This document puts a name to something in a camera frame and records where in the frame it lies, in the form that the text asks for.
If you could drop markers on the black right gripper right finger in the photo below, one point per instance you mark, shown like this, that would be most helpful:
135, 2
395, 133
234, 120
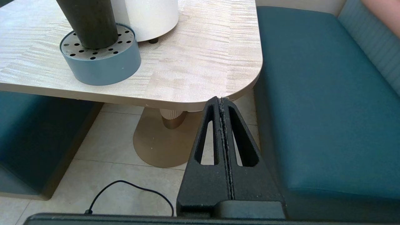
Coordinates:
256, 184

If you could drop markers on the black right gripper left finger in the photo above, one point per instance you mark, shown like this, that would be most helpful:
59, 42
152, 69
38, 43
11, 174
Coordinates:
203, 184

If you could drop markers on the black plastic cup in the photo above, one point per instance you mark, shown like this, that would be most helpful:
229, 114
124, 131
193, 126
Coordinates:
90, 22

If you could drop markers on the round blue drip tray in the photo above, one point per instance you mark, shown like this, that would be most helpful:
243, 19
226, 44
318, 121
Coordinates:
103, 67

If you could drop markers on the large clear water dispenser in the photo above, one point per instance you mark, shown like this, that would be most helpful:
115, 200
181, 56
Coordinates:
147, 18

